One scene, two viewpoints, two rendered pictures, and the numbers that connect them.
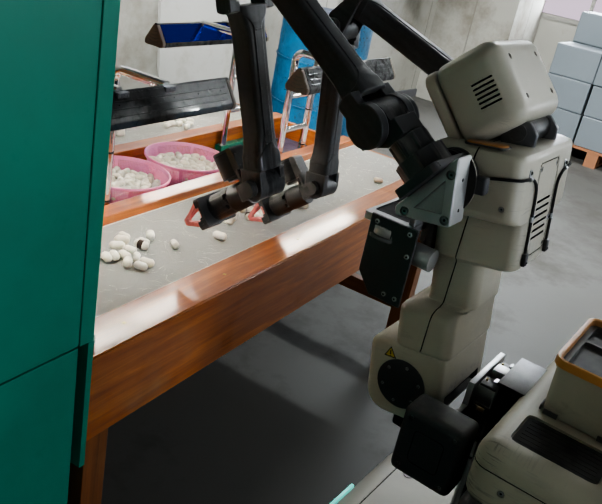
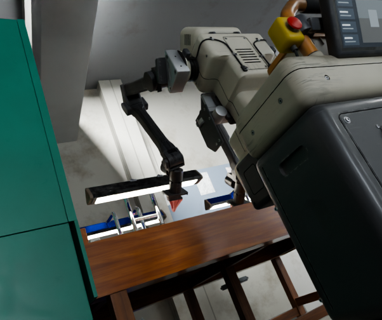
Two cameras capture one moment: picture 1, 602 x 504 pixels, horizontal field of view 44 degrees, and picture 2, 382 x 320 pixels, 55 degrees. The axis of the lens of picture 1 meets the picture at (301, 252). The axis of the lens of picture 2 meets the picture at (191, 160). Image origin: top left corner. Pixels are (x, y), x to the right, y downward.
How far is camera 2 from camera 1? 1.28 m
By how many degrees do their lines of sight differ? 54
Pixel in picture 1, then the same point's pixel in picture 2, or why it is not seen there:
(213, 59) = not seen: hidden behind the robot
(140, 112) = (143, 183)
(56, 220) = (35, 163)
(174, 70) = (289, 261)
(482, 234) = (225, 79)
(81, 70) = (32, 115)
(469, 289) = (242, 105)
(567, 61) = not seen: outside the picture
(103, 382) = (107, 257)
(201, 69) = not seen: hidden behind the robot
